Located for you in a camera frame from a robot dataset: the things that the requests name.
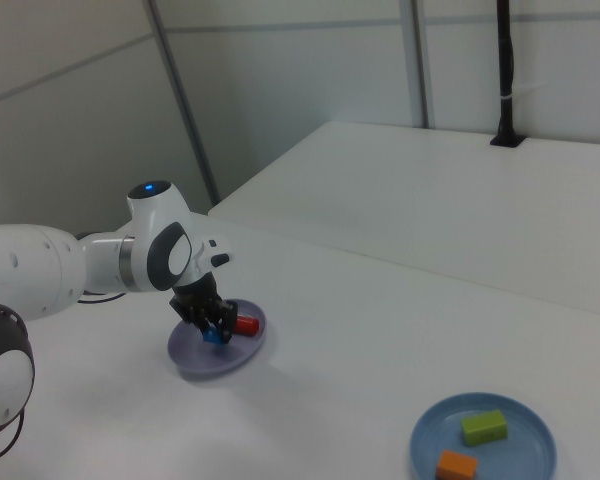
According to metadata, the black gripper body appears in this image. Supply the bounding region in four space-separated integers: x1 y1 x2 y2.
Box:
168 276 222 322

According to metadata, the red cylinder block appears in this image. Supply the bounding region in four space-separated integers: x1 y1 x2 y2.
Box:
231 314 261 338

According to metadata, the orange rectangular block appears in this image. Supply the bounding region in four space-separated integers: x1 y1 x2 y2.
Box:
435 449 480 480

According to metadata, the green rectangular block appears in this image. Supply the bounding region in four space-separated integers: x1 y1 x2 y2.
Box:
460 409 509 448

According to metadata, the purple plate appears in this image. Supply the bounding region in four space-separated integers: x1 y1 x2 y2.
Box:
166 298 270 385

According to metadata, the blue plate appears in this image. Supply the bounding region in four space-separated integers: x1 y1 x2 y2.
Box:
410 391 558 480

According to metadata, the grey partition post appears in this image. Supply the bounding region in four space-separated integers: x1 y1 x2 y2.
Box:
146 0 223 208

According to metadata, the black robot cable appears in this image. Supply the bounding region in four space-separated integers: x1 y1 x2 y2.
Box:
0 291 127 465

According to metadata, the black camera pole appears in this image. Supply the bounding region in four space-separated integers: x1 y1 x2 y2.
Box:
489 0 527 149

